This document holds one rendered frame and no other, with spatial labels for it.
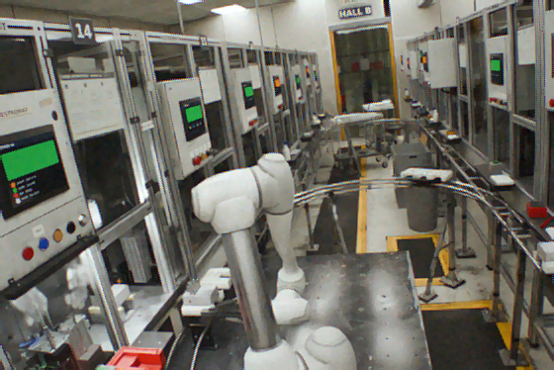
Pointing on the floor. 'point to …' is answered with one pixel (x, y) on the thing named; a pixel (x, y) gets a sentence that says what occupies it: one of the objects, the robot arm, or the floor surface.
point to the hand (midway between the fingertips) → (209, 312)
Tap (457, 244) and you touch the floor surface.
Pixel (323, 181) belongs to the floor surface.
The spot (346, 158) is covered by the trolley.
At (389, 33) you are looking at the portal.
